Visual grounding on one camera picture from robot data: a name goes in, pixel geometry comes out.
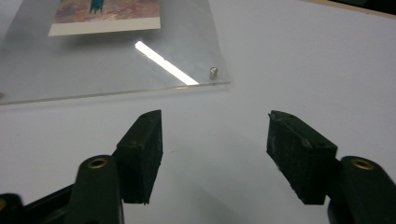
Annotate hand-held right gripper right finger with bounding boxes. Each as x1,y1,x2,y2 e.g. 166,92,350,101
266,109,339,205

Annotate wooden table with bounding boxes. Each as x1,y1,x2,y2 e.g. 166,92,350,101
300,0,396,21

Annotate clear acrylic photo frame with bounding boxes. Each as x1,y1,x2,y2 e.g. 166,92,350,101
0,0,232,106

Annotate painting print with white border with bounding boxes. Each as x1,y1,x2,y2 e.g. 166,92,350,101
48,0,162,37

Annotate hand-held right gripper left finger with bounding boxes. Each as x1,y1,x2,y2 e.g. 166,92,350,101
115,109,163,205

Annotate white board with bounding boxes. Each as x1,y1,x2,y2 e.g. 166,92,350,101
0,0,396,224

